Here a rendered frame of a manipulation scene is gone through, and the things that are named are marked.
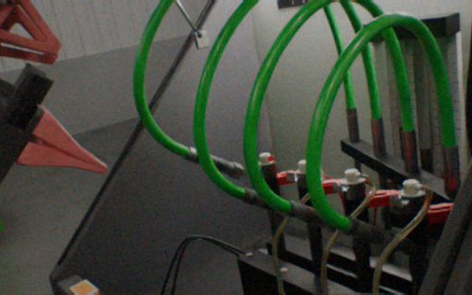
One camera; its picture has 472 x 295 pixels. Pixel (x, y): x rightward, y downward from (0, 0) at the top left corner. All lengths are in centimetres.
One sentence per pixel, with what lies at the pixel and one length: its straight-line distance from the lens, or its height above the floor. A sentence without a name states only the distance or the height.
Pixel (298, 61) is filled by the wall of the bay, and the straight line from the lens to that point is 105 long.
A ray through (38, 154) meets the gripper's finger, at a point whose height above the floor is 127.
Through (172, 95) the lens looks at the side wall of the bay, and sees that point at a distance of 101.
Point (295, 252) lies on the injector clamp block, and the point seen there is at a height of 98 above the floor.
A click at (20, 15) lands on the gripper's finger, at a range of 66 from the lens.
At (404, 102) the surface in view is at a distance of 71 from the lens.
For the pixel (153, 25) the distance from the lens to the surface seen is 63.
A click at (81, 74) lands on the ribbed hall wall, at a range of 728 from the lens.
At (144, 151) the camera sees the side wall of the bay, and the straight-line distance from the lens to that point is 99.
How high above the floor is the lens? 136
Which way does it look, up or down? 15 degrees down
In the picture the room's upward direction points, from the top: 10 degrees counter-clockwise
